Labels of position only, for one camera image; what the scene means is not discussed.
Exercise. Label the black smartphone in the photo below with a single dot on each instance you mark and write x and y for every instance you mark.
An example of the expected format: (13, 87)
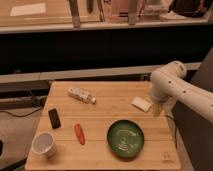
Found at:
(54, 118)

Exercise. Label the grey metal post right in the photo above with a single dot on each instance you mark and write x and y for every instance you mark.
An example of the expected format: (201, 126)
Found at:
(132, 13)

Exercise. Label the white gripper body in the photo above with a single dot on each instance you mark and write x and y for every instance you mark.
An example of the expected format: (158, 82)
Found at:
(157, 105)

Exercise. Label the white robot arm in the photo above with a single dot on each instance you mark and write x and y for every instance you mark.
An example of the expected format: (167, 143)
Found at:
(168, 81)

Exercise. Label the white paper sheet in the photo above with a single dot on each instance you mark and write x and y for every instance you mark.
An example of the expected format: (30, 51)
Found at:
(31, 9)

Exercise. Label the white cup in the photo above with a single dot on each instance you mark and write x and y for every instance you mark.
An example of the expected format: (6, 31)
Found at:
(44, 144)

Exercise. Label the green ceramic bowl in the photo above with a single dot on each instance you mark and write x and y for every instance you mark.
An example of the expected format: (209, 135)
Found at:
(125, 139)

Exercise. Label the grey metal post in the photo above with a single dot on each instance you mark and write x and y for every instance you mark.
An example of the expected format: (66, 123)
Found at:
(75, 13)
(132, 13)

